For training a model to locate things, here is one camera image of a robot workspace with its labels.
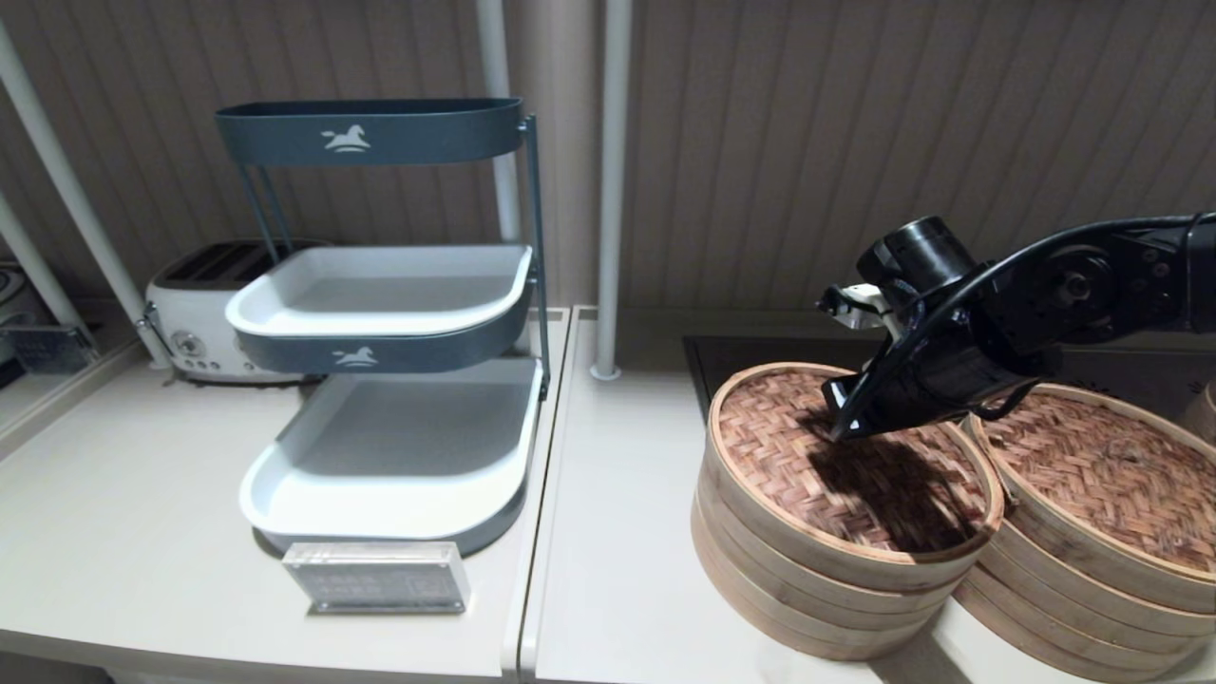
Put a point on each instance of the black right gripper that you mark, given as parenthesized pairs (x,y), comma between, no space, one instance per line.
(969,366)

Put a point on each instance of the woven bamboo steamer lid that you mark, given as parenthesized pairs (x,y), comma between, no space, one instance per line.
(760,456)

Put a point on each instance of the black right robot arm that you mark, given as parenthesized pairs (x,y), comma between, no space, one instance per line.
(1140,275)

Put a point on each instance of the bamboo steamer basket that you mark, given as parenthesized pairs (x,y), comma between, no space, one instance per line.
(836,613)
(1045,604)
(1045,641)
(836,644)

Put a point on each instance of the right bamboo steamer stack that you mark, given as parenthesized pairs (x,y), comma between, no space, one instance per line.
(1121,475)

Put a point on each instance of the black induction cooktop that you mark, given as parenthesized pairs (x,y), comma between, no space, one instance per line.
(760,353)

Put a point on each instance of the white metal pole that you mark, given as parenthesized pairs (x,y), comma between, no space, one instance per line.
(613,190)
(57,161)
(38,266)
(494,47)

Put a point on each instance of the large white rack tray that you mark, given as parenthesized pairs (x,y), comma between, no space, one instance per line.
(399,427)

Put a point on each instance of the white tray blue underside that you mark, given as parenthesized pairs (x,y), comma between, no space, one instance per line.
(380,293)

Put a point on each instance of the dark blue rack tray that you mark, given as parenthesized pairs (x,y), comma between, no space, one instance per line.
(427,135)

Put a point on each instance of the clear acrylic sign block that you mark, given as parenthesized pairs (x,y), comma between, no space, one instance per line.
(380,579)

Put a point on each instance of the white retro toaster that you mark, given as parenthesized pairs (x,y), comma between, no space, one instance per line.
(190,313)

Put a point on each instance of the metal mesh holder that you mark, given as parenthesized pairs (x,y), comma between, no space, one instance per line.
(47,350)

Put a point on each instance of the grey round appliance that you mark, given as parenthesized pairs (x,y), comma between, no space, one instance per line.
(9,293)

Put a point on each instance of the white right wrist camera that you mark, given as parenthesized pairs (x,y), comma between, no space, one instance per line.
(855,302)

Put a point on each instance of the dark blue rack frame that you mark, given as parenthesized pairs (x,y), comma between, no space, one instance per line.
(535,237)

